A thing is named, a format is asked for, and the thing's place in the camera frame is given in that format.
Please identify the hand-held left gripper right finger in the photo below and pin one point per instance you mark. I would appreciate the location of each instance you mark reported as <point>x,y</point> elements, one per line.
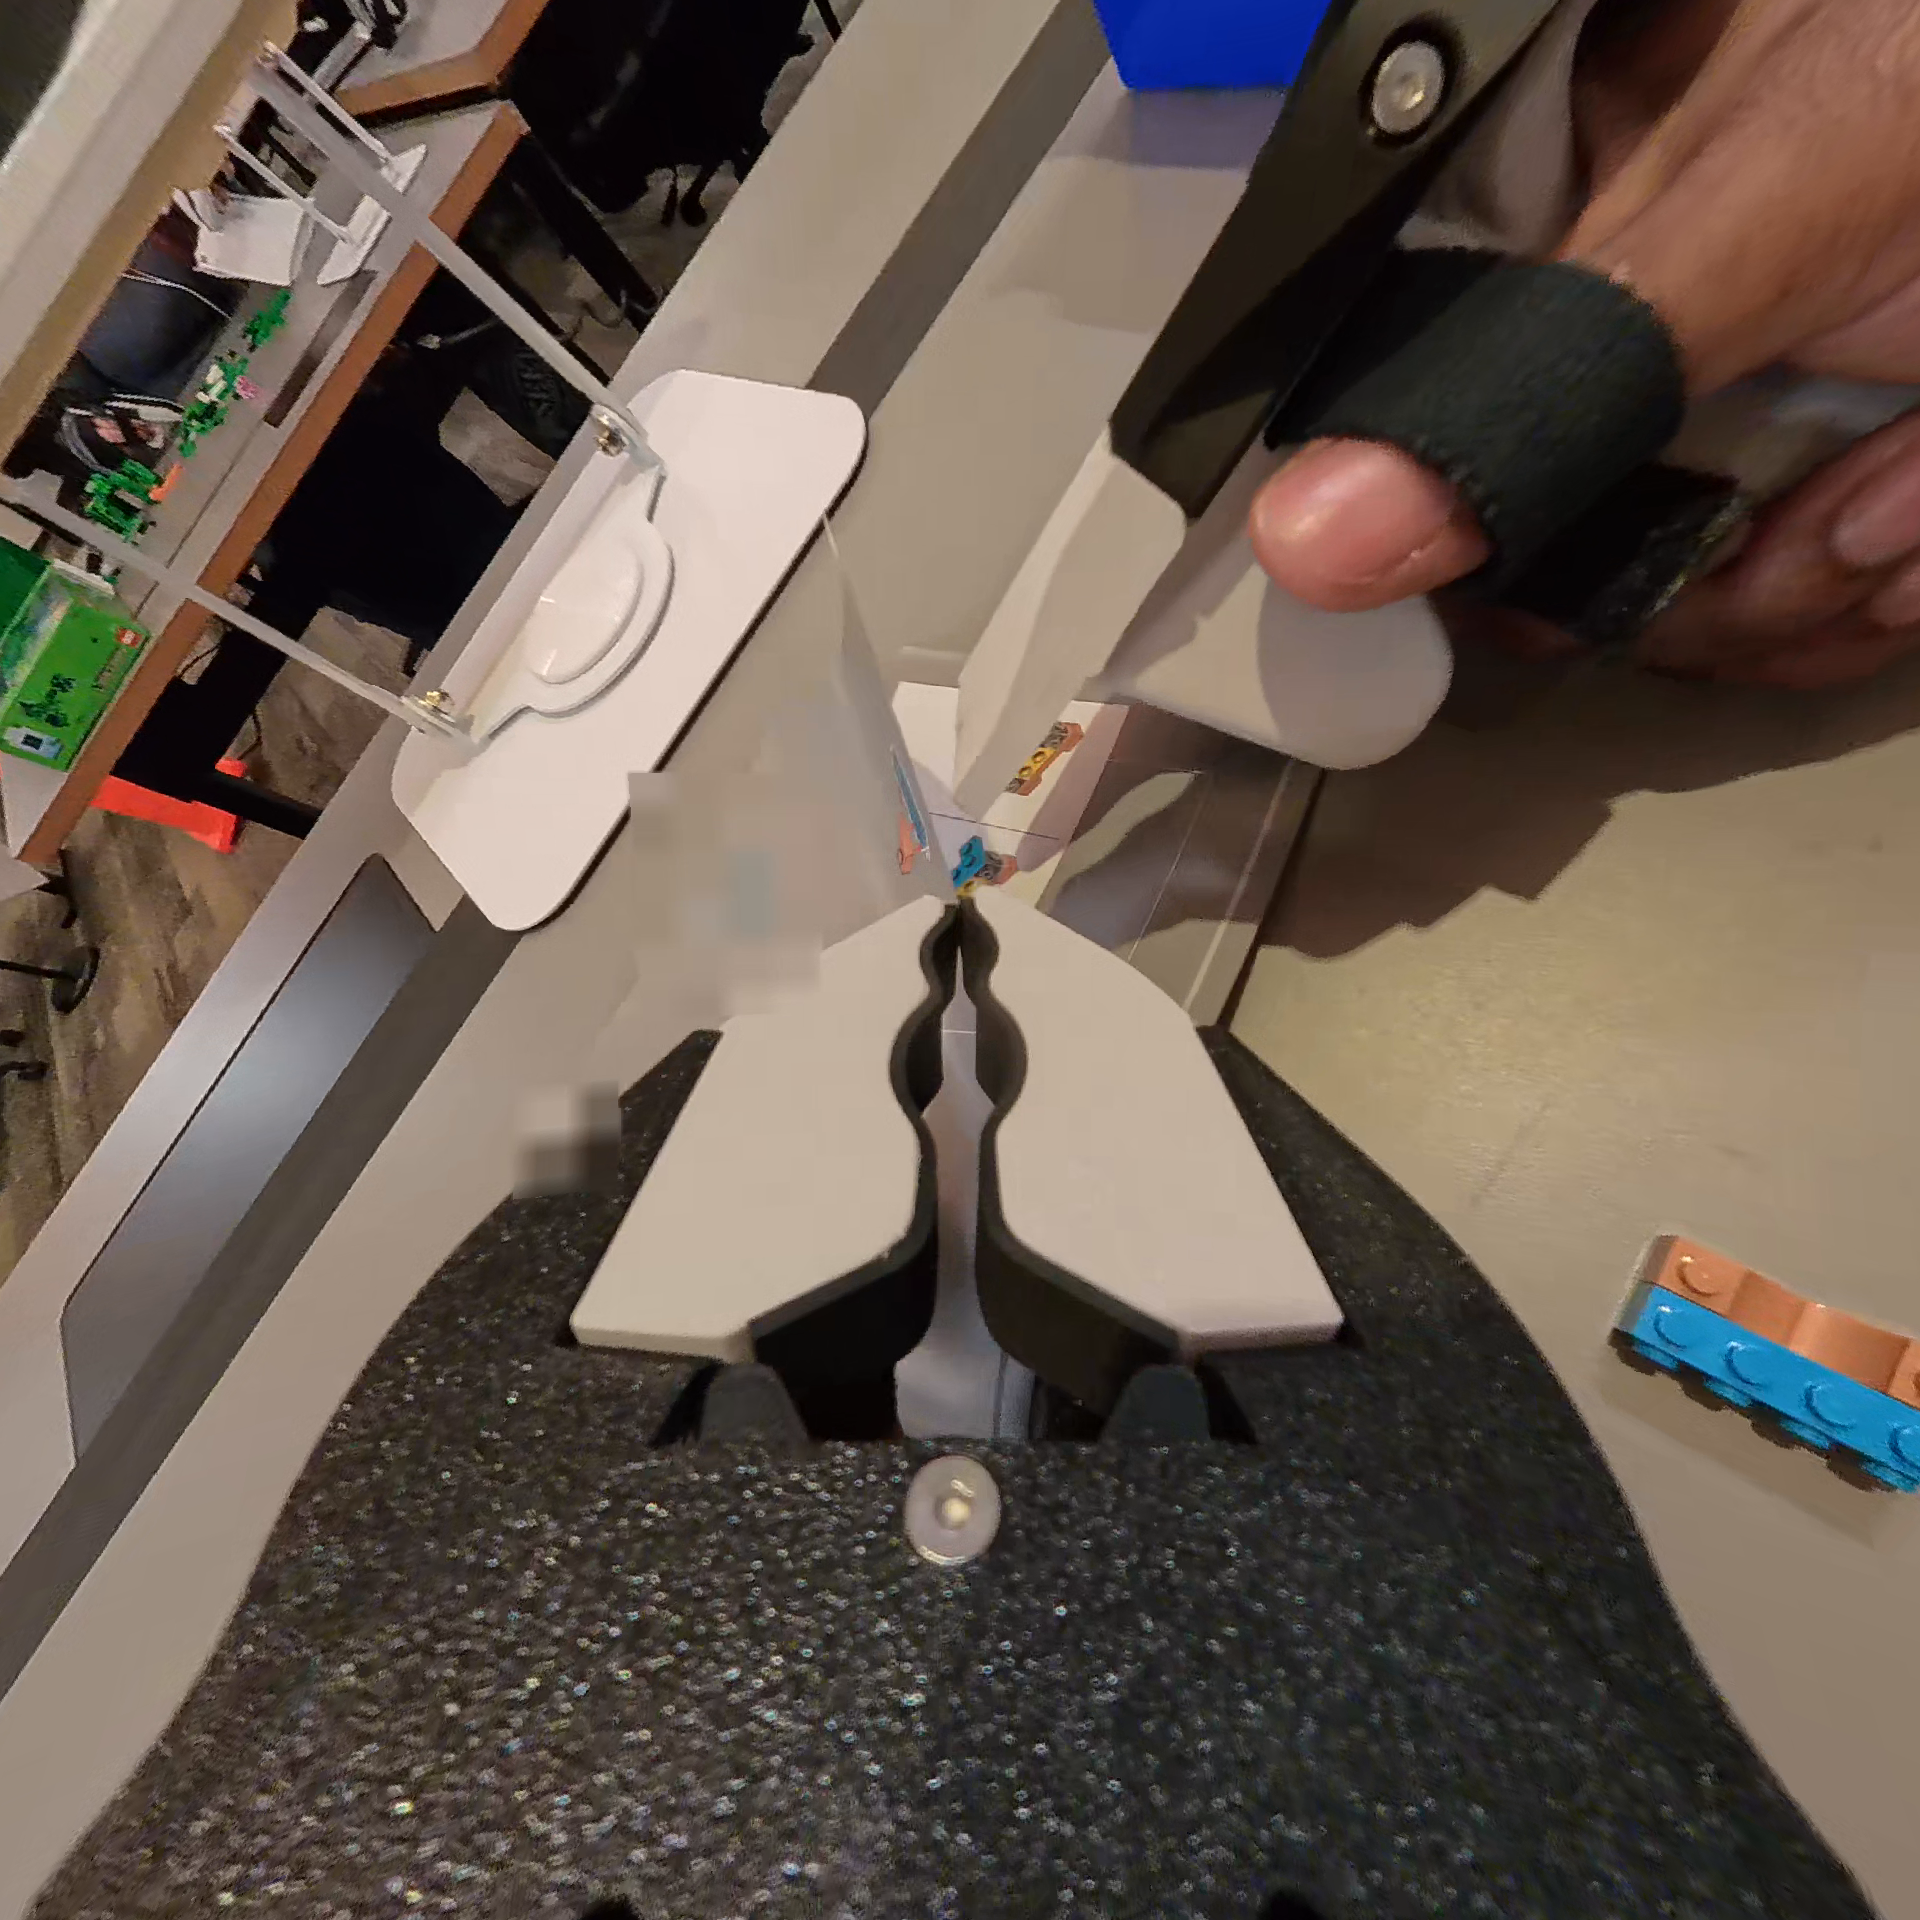
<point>1171,1186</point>

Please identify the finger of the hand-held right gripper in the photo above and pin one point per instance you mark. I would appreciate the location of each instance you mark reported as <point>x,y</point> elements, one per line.
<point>1049,630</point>

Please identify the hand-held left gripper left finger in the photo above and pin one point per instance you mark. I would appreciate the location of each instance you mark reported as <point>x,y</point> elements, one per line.
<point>750,1172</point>

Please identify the clear plastic bag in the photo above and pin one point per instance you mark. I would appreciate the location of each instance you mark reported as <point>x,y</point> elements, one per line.
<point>862,722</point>

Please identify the wood-edged grey desk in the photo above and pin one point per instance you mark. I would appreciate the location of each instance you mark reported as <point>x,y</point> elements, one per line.
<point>284,406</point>

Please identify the person's right hand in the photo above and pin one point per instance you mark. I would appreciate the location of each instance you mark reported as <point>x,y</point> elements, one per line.
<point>1770,182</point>

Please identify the blue plastic bin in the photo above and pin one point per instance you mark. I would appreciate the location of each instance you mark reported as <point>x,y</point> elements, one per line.
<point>1201,37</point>

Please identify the white desktop stand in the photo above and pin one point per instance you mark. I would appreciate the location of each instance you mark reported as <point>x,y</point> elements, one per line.
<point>704,525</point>

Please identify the copper and blue brick assembly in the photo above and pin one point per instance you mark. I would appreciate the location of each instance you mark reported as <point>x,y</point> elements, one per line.
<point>1786,1350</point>

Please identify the black office chair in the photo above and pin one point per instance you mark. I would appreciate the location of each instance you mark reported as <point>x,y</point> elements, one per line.
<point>660,90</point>

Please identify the orange floor object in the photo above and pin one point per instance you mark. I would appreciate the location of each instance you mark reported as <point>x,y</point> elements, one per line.
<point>180,804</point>

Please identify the small white stand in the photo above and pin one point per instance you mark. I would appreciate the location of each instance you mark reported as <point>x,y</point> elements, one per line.
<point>358,226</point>

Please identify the green toy box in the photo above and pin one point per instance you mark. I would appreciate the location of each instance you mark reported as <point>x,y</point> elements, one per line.
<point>60,661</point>

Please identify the green toy brick pieces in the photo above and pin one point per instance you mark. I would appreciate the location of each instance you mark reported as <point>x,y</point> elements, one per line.
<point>128,488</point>

